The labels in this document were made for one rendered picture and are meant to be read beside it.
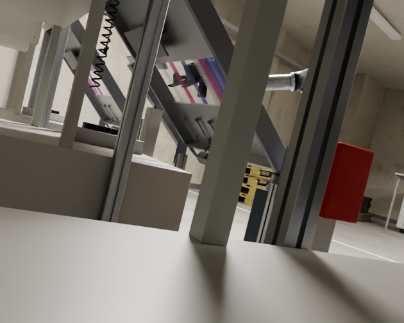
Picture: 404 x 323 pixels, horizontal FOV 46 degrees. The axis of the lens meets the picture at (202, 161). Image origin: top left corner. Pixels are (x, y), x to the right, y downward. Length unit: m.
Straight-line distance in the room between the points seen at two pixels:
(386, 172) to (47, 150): 9.99
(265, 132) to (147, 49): 0.44
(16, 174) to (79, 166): 0.15
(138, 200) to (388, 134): 9.91
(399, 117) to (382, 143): 0.64
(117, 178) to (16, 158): 0.24
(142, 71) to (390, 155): 9.89
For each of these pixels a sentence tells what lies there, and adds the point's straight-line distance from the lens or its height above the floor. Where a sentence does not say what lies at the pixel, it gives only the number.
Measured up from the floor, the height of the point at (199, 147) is 0.69.
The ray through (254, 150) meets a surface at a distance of 1.59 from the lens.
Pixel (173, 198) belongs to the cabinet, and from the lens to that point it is 1.31.
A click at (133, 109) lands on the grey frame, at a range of 1.19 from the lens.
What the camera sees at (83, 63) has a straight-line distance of 1.21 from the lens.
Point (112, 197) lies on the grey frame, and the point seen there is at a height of 0.52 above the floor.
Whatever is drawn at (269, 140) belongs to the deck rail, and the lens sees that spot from 1.42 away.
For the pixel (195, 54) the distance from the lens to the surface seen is 1.54.
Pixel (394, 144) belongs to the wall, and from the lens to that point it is 10.92.
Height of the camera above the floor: 0.71
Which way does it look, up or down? 2 degrees down
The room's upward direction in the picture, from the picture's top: 14 degrees clockwise
